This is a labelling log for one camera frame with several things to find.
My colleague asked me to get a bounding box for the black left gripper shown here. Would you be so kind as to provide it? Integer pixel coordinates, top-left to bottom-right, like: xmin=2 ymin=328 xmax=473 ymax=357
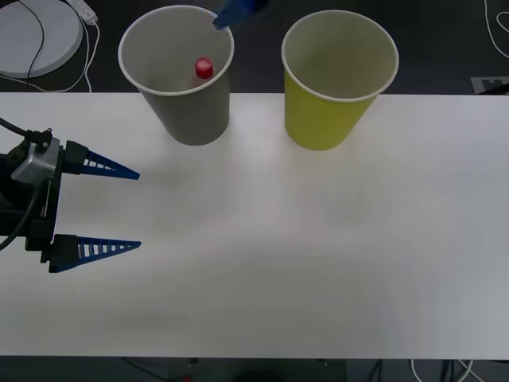
xmin=0 ymin=139 xmax=142 ymax=274

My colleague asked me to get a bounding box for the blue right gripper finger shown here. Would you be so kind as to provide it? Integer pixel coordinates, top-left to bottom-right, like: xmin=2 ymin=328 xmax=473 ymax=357
xmin=212 ymin=0 xmax=268 ymax=32

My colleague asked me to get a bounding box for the clear bottle with red cap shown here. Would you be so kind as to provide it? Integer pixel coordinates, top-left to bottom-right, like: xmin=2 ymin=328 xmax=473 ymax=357
xmin=189 ymin=57 xmax=216 ymax=92

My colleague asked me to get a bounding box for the grey plastic bin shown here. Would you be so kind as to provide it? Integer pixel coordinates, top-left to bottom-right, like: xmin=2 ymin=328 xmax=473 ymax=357
xmin=118 ymin=4 xmax=235 ymax=146

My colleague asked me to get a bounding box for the yellow-green plastic bin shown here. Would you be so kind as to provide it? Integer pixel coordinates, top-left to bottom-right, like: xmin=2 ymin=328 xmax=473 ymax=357
xmin=280 ymin=10 xmax=400 ymax=151

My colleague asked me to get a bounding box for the white power strip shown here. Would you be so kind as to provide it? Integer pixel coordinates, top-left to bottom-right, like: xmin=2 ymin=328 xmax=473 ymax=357
xmin=65 ymin=0 xmax=99 ymax=25

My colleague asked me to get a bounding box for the white round stand base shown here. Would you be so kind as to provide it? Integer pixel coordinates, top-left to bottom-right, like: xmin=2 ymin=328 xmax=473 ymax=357
xmin=0 ymin=0 xmax=85 ymax=80

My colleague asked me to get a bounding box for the grey marker board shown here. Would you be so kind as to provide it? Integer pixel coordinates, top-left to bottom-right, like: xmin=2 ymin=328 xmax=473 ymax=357
xmin=470 ymin=75 xmax=509 ymax=96

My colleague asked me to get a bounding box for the white cable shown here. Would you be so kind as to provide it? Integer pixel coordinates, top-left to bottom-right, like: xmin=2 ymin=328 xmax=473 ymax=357
xmin=483 ymin=0 xmax=509 ymax=60
xmin=0 ymin=21 xmax=101 ymax=95
xmin=410 ymin=359 xmax=484 ymax=382

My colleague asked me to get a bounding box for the black cable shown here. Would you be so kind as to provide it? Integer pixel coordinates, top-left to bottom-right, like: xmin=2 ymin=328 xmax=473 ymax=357
xmin=16 ymin=0 xmax=45 ymax=80

